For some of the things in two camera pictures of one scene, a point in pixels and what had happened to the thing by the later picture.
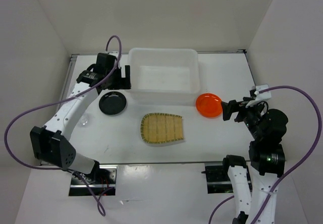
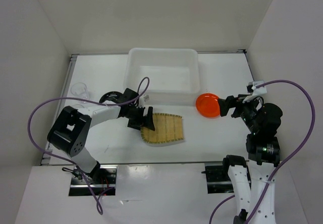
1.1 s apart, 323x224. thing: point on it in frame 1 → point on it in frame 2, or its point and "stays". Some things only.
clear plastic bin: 164,76 stays
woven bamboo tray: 159,127 stays
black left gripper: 123,83 → 146,121
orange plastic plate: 209,105 stays
